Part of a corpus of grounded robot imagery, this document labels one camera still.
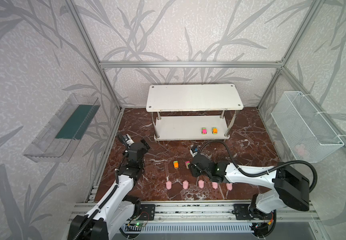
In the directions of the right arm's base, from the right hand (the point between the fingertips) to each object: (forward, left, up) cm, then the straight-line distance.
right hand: (191, 160), depth 85 cm
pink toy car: (+20, -9, +1) cm, 22 cm away
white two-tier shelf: (+45, -4, -8) cm, 46 cm away
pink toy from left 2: (-12, +4, -5) cm, 13 cm away
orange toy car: (-1, +9, -4) cm, 10 cm away
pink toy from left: (-12, +13, -5) cm, 18 cm away
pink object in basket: (0, -54, +13) cm, 56 cm away
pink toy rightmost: (-12, -21, -6) cm, 25 cm away
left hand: (+10, +29, +10) cm, 32 cm away
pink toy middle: (-11, -5, -5) cm, 13 cm away
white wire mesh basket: (-1, -49, +27) cm, 56 cm away
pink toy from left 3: (-12, -13, -5) cm, 18 cm away
